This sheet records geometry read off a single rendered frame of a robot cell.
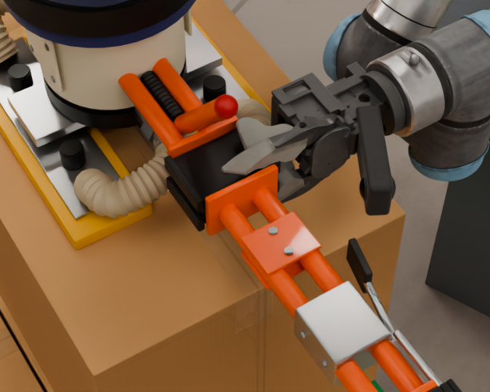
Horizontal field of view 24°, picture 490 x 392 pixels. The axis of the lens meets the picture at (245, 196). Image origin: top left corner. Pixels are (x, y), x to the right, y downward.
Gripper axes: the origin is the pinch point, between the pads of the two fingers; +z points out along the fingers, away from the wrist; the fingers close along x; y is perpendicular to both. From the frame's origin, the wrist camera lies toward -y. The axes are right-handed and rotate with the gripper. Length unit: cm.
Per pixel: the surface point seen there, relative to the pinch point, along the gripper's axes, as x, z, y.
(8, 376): -66, 23, 31
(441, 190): -120, -88, 53
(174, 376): -21.6, 11.0, -4.3
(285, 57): -120, -80, 108
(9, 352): -66, 21, 34
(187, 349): -17.3, 9.1, -4.3
